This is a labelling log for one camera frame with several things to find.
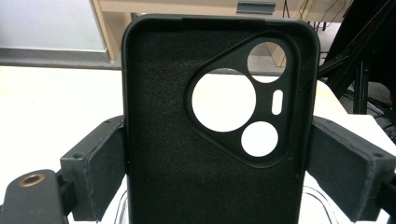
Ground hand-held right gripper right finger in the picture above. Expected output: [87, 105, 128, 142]
[305, 115, 396, 223]

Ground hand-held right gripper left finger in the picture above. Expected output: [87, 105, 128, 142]
[60, 115, 128, 222]

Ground black phone case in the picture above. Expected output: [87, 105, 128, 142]
[120, 13, 321, 224]

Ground black metal stand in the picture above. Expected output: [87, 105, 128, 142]
[317, 0, 396, 144]

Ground light wooden office desk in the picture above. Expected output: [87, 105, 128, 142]
[90, 0, 354, 68]

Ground black hanging cables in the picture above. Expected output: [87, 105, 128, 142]
[282, 0, 354, 32]

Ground grey-blue desk cable slot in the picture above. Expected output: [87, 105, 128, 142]
[235, 1, 277, 15]

